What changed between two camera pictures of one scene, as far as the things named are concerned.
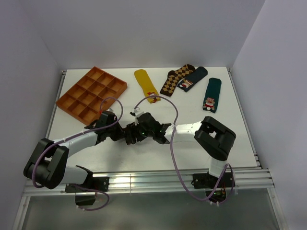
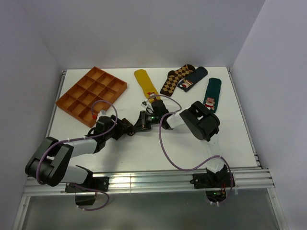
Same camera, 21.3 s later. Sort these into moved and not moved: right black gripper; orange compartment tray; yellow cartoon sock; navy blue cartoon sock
Moved: right black gripper
Not moved: yellow cartoon sock; navy blue cartoon sock; orange compartment tray
